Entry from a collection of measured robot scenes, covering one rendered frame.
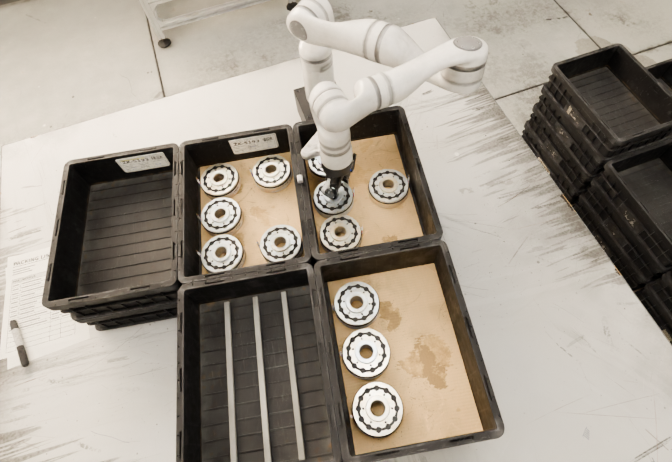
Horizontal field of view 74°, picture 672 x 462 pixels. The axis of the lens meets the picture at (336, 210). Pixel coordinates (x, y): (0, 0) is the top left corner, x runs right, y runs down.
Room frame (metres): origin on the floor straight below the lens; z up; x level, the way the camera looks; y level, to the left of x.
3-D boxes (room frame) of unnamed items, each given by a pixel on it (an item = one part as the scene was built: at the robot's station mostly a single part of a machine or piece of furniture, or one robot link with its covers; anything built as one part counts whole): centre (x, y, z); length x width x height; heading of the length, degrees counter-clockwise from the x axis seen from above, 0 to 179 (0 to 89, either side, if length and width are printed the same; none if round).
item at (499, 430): (0.19, -0.10, 0.92); 0.40 x 0.30 x 0.02; 3
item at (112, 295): (0.56, 0.53, 0.92); 0.40 x 0.30 x 0.02; 3
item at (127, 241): (0.56, 0.53, 0.87); 0.40 x 0.30 x 0.11; 3
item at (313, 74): (0.99, 0.00, 0.89); 0.09 x 0.09 x 0.17; 13
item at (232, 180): (0.68, 0.30, 0.86); 0.10 x 0.10 x 0.01
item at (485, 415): (0.19, -0.10, 0.87); 0.40 x 0.30 x 0.11; 3
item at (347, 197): (0.59, 0.00, 0.86); 0.10 x 0.10 x 0.01
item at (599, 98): (1.04, -1.06, 0.37); 0.40 x 0.30 x 0.45; 14
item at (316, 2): (0.99, 0.00, 1.05); 0.09 x 0.09 x 0.17; 50
